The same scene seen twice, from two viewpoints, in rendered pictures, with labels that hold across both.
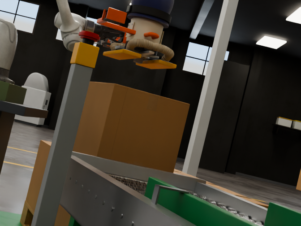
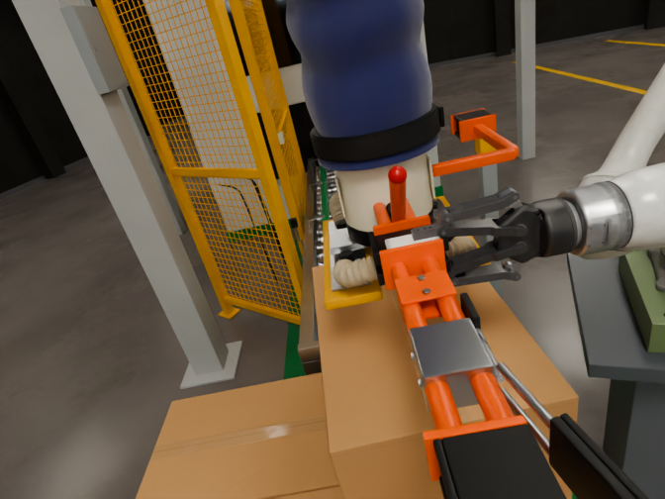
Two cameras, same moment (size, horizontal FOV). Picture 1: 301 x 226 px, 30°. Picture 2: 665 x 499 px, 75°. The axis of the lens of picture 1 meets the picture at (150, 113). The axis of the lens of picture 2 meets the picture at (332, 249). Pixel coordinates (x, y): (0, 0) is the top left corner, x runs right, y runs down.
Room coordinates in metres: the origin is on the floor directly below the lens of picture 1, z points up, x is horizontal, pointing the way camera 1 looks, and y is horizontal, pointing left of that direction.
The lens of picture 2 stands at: (3.62, 0.35, 1.53)
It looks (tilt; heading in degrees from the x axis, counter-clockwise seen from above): 27 degrees down; 206
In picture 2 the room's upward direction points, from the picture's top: 14 degrees counter-clockwise
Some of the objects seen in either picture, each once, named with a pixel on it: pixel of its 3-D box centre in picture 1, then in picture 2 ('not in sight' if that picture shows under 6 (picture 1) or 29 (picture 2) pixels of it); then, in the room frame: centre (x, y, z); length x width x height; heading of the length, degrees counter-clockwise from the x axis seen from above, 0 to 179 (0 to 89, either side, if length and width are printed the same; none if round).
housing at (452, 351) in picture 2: not in sight; (449, 362); (3.31, 0.29, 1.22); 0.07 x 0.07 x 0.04; 21
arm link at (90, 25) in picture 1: (88, 28); (586, 220); (3.03, 0.44, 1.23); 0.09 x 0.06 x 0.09; 22
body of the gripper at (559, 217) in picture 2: (100, 32); (529, 231); (3.06, 0.37, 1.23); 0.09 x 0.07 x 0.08; 112
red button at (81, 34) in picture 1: (88, 39); not in sight; (1.81, 0.25, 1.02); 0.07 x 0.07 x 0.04
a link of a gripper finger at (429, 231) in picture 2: not in sight; (430, 225); (3.11, 0.25, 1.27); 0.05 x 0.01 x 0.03; 112
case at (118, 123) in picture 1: (120, 129); (418, 379); (2.88, 0.13, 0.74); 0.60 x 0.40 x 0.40; 25
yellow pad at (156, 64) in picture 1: (155, 61); (346, 247); (2.90, 0.04, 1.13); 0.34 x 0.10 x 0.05; 21
